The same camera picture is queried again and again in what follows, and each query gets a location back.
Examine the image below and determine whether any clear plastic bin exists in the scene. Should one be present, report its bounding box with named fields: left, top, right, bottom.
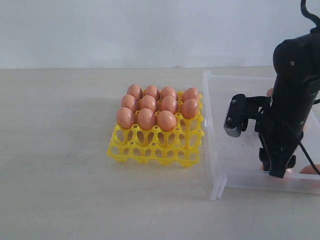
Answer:
left=201, top=70, right=320, bottom=201

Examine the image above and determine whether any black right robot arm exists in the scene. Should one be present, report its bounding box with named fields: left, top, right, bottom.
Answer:
left=243, top=33, right=320, bottom=179

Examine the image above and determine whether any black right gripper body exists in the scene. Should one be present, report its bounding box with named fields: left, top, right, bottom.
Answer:
left=244, top=96, right=304, bottom=156

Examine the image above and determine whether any brown egg back row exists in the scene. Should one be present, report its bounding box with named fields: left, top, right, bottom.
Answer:
left=181, top=98, right=199, bottom=119

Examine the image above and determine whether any yellow plastic egg tray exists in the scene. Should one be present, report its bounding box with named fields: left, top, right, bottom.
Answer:
left=107, top=89, right=204, bottom=168

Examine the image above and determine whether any brown egg packed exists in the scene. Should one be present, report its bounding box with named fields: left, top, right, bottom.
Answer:
left=126, top=84, right=143, bottom=101
left=181, top=87, right=201, bottom=102
left=160, top=86, right=178, bottom=100
left=144, top=85, right=160, bottom=101

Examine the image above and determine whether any black camera cable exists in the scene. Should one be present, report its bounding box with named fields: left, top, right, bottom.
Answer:
left=282, top=0, right=320, bottom=176

